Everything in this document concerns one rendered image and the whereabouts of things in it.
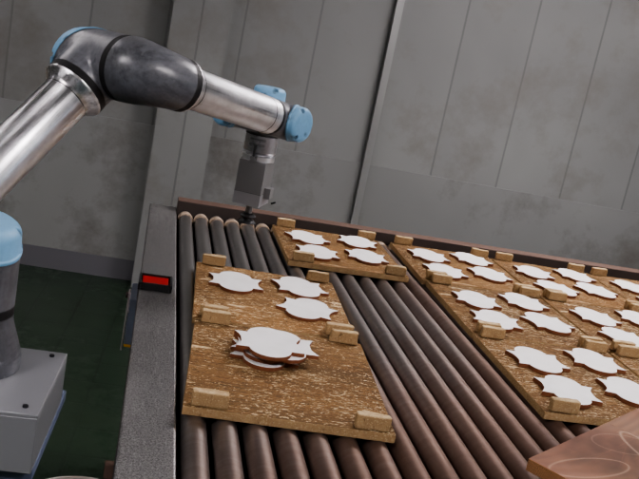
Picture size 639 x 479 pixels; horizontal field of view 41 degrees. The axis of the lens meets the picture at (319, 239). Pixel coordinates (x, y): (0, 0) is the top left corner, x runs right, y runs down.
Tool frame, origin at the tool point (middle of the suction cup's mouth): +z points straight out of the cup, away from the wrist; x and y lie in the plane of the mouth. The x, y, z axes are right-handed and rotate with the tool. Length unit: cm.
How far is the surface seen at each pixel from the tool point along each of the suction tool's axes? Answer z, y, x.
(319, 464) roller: 17, -70, -36
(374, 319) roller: 17.2, 5.7, -33.5
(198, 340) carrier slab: 15.4, -40.4, -5.3
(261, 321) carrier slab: 15.3, -20.8, -12.6
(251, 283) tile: 14.5, 0.9, -3.6
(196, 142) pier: 22, 250, 101
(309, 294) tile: 14.5, 4.2, -17.3
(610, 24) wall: -84, 331, -102
